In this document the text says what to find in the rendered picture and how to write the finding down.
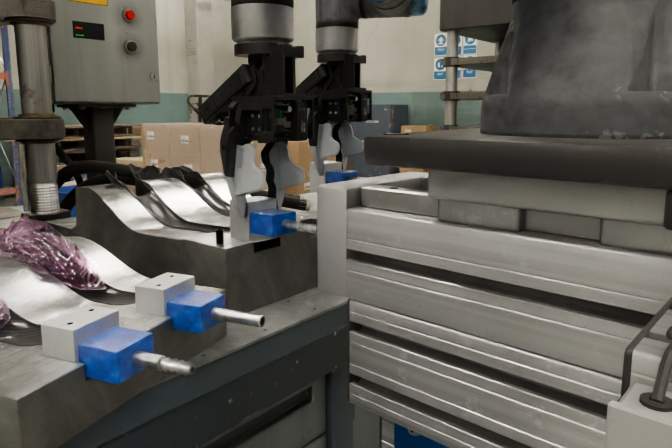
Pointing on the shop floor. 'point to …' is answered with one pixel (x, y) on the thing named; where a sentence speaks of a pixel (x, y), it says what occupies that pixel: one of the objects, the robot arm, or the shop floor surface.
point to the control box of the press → (100, 38)
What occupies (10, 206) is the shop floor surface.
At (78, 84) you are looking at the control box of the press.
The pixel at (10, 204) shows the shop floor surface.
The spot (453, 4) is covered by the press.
